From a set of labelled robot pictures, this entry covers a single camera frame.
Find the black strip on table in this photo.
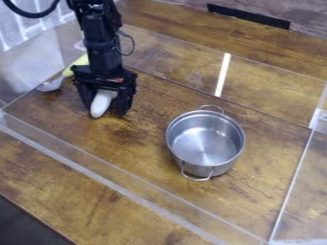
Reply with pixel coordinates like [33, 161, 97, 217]
[207, 3, 292, 30]

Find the clear acrylic triangular bracket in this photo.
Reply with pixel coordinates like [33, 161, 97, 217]
[75, 40, 87, 52]

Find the silver steel pot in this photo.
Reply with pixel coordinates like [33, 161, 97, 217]
[165, 104, 246, 182]

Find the spoon with yellow-green handle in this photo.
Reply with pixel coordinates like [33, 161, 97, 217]
[38, 55, 89, 92]

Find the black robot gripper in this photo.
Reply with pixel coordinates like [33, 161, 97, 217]
[70, 44, 139, 119]

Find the clear acrylic barrier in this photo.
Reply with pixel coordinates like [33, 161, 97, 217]
[0, 27, 327, 245]

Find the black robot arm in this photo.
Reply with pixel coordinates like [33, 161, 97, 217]
[67, 0, 138, 117]

